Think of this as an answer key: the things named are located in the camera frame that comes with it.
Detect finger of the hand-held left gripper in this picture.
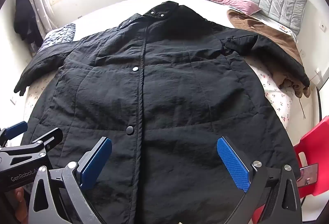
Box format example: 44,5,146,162
0,128,64,156
0,121,28,147

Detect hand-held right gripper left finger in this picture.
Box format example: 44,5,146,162
28,137,114,224

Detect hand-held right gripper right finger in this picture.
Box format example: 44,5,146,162
217,137,302,224

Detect black padded coat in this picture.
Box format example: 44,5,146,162
14,1,310,224

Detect hanging dark clothes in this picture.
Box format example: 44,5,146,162
13,0,43,46

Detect person's left hand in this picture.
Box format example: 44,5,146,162
10,185,29,224

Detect red plastic chair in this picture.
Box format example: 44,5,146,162
251,115,329,224

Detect dark quilted jacket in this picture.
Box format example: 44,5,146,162
38,23,76,51

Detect brown jacket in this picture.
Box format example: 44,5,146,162
227,9,311,120

